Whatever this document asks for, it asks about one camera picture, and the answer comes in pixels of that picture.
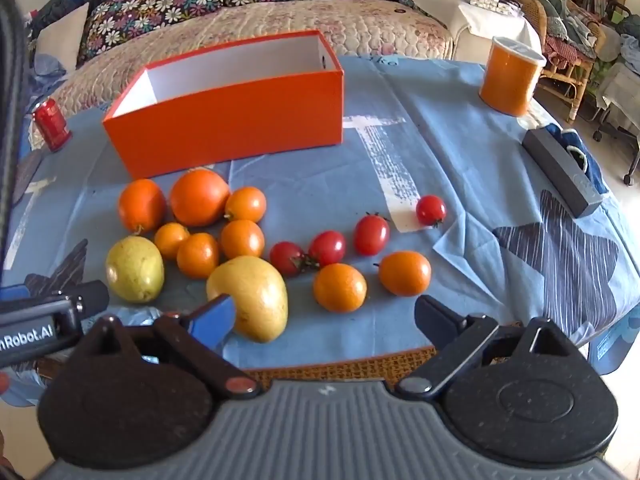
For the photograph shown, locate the orange kumquat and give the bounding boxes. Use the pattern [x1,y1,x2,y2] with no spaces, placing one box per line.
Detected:
[312,263,368,313]
[374,250,432,297]

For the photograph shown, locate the small orange cluster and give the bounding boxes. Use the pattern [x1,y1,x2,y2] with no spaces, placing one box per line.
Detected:
[219,220,265,259]
[153,222,190,261]
[177,233,220,280]

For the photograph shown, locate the yellow-green pear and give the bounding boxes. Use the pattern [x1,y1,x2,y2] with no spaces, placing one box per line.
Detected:
[105,235,165,304]

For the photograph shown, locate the dark red cherry tomato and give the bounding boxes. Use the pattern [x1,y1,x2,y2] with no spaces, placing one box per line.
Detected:
[269,240,319,278]

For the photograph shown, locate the orange kumquat front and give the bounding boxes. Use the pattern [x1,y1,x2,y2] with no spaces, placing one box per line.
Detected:
[312,263,368,313]

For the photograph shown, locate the large orange tomato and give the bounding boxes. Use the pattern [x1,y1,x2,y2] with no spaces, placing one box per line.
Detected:
[169,168,230,228]

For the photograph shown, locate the blue printed tablecloth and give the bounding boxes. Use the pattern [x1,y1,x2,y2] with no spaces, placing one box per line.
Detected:
[2,58,639,368]

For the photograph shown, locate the grey rectangular case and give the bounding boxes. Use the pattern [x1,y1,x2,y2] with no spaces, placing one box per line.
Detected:
[522,128,602,218]

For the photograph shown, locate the red soda can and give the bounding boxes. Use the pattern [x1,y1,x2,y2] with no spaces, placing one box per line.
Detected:
[32,96,72,153]

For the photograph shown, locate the blue cloth beside case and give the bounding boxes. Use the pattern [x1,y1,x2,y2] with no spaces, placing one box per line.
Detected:
[544,124,610,195]

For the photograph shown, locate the blue plaid blanket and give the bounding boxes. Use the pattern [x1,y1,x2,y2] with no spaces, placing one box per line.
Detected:
[26,53,67,113]

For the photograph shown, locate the orange cardboard box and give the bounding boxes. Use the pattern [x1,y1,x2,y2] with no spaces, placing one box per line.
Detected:
[103,30,344,179]

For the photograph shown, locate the orange cylindrical canister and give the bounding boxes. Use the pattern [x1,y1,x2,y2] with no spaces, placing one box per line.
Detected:
[480,37,546,117]

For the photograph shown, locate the white pillow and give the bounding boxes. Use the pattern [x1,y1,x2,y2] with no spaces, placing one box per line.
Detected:
[36,3,89,74]

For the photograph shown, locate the white side table cloth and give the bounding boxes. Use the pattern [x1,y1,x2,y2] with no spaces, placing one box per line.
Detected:
[410,0,542,65]

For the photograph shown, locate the rattan chair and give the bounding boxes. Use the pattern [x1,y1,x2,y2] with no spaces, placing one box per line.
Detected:
[514,0,605,124]

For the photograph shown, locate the quilted floral sofa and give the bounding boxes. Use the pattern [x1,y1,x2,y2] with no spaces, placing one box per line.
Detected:
[30,0,454,116]

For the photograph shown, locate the left daisy print cushion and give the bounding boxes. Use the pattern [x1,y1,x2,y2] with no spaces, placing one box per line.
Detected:
[77,0,224,65]

